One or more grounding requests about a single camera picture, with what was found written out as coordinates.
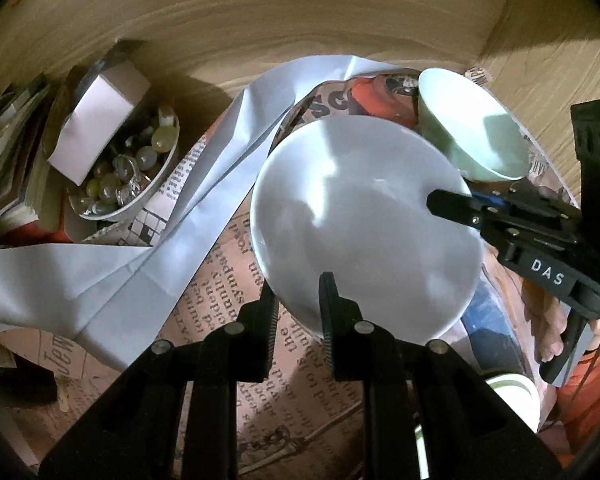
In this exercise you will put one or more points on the mint green bowl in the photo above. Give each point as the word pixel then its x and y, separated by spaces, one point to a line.
pixel 480 130

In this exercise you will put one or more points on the newspaper print mat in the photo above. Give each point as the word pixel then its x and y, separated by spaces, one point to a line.
pixel 280 410

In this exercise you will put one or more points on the white paper sheet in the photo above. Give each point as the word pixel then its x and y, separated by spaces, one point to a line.
pixel 145 265

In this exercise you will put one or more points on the person's right hand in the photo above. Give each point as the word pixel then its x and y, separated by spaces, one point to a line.
pixel 550 340

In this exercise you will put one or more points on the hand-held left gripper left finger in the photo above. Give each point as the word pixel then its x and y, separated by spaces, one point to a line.
pixel 270 330

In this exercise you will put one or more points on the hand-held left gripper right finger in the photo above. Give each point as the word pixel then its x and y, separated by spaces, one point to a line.
pixel 327 320

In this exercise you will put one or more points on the pile of papers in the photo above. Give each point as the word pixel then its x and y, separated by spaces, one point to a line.
pixel 15 160

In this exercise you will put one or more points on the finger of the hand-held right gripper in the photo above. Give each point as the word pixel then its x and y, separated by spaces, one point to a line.
pixel 455 207
pixel 490 199

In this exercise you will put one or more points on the white cup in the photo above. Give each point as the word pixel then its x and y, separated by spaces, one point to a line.
pixel 515 400

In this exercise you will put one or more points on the white plate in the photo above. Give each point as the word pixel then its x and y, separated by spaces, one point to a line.
pixel 360 210

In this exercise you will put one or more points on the bowl of glass beads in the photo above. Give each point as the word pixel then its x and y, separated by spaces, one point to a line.
pixel 130 175

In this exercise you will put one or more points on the small white box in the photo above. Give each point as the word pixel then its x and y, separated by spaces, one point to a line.
pixel 95 120

